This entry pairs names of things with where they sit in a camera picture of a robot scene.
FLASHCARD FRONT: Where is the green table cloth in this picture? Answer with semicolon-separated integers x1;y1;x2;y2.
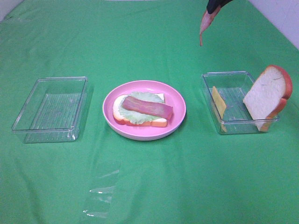
0;0;299;224

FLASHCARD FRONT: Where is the toy bacon strip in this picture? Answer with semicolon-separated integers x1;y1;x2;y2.
121;96;173;119
199;5;221;46

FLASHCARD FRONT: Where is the toy bread slice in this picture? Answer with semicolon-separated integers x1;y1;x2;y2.
243;65;292;132
112;92;168;128

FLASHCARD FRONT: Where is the yellow toy cheese slice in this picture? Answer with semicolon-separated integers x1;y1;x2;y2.
212;86;227;133

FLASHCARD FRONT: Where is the right clear plastic tray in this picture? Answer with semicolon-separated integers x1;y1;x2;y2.
201;71;280;134

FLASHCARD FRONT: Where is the pink round plate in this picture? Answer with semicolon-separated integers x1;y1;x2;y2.
102;80;186;141

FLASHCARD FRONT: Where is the clear plastic film sheet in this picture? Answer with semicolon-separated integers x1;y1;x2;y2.
80;161;121;224

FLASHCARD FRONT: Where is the clear plastic tray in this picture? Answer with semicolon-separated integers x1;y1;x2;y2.
11;77;88;143
201;71;280;134

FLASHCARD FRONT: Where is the left clear plastic tray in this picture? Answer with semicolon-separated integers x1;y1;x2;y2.
11;77;88;143

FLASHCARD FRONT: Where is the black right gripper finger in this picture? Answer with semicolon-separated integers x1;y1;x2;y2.
206;0;232;14

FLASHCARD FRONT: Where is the toy lettuce leaf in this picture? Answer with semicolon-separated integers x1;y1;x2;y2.
119;91;164;125

